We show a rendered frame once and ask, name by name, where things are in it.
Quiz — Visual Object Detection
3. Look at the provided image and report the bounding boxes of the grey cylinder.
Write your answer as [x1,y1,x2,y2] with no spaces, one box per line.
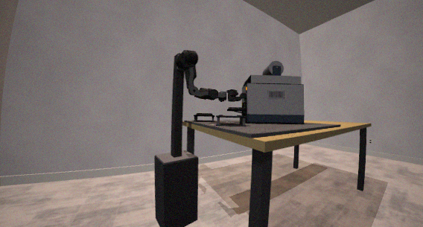
[263,61,284,75]

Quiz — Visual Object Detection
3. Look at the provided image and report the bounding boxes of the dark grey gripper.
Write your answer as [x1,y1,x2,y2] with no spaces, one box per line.
[226,89,247,102]

